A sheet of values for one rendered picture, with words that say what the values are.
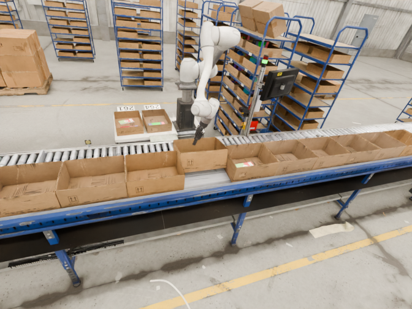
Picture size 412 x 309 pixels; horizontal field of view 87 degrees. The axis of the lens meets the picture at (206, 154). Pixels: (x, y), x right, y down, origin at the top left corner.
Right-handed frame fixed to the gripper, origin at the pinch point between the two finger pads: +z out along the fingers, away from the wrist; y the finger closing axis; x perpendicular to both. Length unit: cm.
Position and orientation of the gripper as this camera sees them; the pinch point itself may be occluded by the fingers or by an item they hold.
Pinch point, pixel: (195, 141)
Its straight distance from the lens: 192.6
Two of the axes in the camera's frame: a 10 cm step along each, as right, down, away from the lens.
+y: -3.1, -5.9, 7.4
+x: -8.5, -1.8, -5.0
